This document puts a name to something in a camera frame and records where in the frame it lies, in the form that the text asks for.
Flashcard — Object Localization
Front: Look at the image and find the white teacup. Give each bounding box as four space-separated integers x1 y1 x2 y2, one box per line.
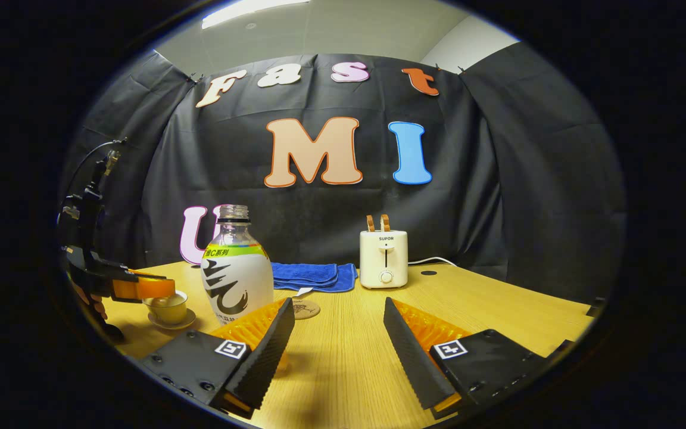
142 295 189 326

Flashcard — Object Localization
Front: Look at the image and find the clear water bottle white label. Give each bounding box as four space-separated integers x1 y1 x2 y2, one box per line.
201 204 275 327

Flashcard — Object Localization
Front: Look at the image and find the white saucer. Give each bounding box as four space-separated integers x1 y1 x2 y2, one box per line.
147 309 198 331

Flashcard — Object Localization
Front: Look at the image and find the white teacup lid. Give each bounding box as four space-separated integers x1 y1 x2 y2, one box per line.
144 290 188 307

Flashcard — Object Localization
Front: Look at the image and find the round wooden coaster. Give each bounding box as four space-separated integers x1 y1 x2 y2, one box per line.
291 298 322 321

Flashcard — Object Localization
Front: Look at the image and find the blue folded towel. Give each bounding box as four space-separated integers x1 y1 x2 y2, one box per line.
270 262 358 294

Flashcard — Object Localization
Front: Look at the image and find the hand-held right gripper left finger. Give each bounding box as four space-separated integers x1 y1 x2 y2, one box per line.
141 297 297 420

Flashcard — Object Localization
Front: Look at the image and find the white toaster cable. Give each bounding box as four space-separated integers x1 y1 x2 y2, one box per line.
407 256 460 268

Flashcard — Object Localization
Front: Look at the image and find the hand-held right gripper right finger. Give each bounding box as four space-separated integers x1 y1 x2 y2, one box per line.
382 296 559 419

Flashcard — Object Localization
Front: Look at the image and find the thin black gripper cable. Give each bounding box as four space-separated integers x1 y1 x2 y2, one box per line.
64 138 128 200

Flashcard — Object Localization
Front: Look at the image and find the white toaster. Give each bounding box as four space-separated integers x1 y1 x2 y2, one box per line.
359 229 409 290

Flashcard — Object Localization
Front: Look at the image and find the black backdrop cloth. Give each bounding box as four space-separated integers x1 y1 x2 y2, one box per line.
60 42 627 306

